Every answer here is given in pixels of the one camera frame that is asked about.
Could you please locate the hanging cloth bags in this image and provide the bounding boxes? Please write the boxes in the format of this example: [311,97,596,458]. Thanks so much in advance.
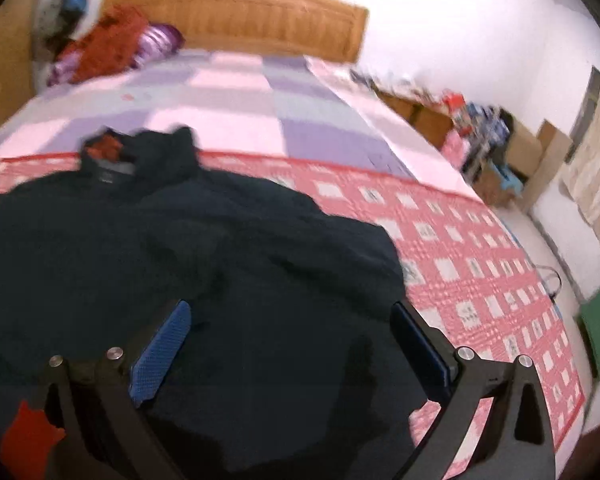
[35,0,92,56]

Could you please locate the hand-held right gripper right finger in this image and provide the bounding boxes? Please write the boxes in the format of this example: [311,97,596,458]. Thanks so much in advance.
[390,300,557,480]

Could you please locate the orange padded jacket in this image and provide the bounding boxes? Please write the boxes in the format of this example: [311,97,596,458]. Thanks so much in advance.
[60,6,148,83]

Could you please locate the wooden nightstand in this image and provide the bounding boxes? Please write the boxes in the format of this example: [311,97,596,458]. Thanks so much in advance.
[380,92,453,148]

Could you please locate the small cardboard box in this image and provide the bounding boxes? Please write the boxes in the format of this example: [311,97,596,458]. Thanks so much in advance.
[472,162,523,206]

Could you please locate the pastel checkered bed sheet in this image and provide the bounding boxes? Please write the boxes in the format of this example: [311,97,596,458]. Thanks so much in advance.
[0,50,486,201]

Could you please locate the purple patterned pillow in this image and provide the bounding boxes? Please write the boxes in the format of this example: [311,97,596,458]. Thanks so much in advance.
[47,24,186,86]

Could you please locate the pink bag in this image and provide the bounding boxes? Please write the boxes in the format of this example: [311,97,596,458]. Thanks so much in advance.
[440,137,468,171]

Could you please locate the large cardboard sheets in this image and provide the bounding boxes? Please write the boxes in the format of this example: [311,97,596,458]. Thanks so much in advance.
[507,120,576,213]

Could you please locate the red patterned quilted mat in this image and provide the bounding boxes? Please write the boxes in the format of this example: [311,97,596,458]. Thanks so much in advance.
[0,152,587,466]

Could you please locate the pile of clothes and bags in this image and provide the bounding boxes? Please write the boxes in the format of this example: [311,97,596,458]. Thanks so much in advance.
[460,102,513,161]

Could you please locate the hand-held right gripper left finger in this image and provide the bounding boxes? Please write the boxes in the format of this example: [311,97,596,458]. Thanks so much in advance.
[32,299,192,480]

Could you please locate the wooden bed headboard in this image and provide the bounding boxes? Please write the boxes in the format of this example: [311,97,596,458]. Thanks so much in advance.
[97,0,370,63]

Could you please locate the red paper tag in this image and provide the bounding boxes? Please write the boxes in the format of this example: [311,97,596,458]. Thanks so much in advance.
[1,400,65,480]

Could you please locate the wooden wardrobe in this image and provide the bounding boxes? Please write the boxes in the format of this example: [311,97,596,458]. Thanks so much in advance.
[0,0,46,136]

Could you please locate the dark navy padded jacket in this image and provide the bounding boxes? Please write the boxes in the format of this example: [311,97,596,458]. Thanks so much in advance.
[0,127,416,480]

